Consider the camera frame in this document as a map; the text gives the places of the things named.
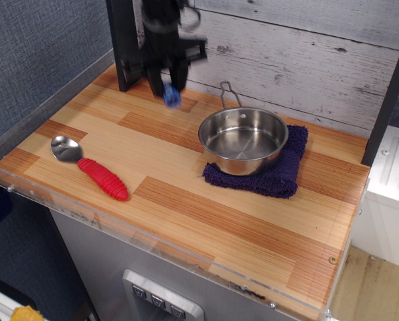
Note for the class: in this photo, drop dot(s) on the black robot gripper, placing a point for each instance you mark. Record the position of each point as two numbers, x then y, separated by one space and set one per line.
161 51

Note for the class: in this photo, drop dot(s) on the blue plastic gum container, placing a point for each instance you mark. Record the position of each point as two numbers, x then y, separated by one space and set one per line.
171 96

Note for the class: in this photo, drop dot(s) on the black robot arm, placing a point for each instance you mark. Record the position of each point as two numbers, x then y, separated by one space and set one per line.
162 16

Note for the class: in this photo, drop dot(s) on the stainless steel saucepan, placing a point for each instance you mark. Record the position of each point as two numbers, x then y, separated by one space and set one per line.
242 140

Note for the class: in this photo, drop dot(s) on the dark purple folded cloth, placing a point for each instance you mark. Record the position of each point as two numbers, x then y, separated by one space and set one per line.
280 181

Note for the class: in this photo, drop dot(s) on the silver toy fridge cabinet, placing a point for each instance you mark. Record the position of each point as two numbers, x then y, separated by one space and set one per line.
101 255

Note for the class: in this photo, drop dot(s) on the silver dispenser button panel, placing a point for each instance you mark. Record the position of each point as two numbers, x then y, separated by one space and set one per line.
152 301

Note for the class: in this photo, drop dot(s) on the white metal side unit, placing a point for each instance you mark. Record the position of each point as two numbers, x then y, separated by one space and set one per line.
376 228

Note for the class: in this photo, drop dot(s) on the dark grey vertical post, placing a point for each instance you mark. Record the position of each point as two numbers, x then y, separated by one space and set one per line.
123 29

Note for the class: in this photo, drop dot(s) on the red handled metal spoon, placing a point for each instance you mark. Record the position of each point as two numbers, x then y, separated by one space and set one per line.
68 150

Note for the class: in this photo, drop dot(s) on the dark right frame post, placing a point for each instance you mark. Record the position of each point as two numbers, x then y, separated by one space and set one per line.
382 121

